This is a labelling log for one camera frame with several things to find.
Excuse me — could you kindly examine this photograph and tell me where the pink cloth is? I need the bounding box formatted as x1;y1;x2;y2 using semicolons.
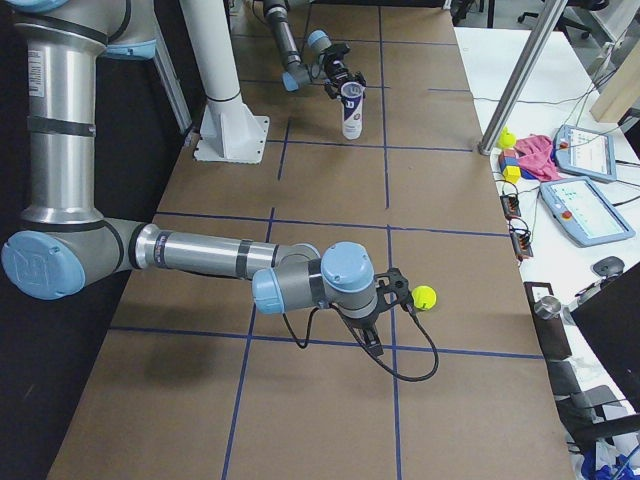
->
515;135;561;182

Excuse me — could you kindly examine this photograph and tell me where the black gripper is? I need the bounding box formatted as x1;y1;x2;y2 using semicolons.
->
339;307;387;356
322;56;366;100

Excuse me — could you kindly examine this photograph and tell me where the lower blue teach pendant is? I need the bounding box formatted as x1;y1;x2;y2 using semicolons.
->
540;176;635;247

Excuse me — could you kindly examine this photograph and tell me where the white Wilson tennis ball can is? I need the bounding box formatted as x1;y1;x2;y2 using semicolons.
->
340;81;365;140

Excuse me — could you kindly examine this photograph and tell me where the yellow toy block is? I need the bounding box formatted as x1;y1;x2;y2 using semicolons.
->
501;164;522;184

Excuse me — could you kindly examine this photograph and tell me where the upper blue teach pendant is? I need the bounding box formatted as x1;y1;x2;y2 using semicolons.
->
553;124;617;183

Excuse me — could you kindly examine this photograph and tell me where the silver aluminium frame post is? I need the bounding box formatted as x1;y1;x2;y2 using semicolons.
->
477;0;568;156

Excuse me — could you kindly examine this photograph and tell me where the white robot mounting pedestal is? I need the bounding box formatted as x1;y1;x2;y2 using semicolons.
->
181;0;270;164

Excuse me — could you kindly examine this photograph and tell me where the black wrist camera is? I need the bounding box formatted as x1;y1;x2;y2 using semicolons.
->
325;43;350;61
374;267;415;314

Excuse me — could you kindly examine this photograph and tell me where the blue teach pendant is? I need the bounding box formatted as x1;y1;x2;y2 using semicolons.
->
540;176;635;247
553;124;617;183

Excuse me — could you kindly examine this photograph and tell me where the yellow tennis ball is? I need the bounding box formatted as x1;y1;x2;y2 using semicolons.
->
411;285;437;311

